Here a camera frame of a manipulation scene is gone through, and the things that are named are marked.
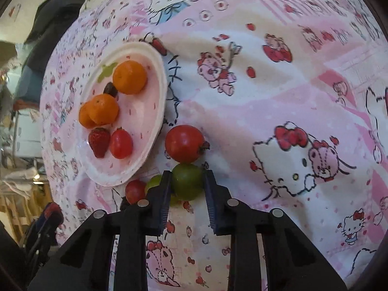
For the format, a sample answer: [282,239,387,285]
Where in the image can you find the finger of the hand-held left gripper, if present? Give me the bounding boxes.
[25,202,65,267]

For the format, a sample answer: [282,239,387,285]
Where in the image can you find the round red tomato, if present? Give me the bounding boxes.
[164,124,210,163]

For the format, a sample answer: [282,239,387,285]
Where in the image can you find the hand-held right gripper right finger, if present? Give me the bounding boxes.
[202,170,349,291]

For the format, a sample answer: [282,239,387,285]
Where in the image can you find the oblong red cherry tomato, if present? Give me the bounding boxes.
[109,128,133,160]

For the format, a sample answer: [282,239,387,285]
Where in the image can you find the small dark fruit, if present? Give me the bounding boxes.
[103,82,119,98]

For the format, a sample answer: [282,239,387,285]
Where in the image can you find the green tomato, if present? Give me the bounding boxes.
[171,163,205,201]
[145,174,179,207]

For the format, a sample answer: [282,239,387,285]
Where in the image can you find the black jacket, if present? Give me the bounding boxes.
[23,0,88,73]

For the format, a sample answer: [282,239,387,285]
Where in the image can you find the orange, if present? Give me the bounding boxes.
[112,60,148,95]
[79,102,97,129]
[88,94,120,126]

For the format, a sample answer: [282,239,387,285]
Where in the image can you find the pink strawberry-shaped plate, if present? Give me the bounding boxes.
[76,42,168,187]

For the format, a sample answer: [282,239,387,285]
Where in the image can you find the pink cartoon printed blanket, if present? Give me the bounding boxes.
[39,0,388,291]

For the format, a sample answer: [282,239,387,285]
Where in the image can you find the red strawberry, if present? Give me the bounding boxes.
[88,127,111,159]

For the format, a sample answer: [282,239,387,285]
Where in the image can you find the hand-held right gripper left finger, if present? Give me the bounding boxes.
[27,170,173,291]

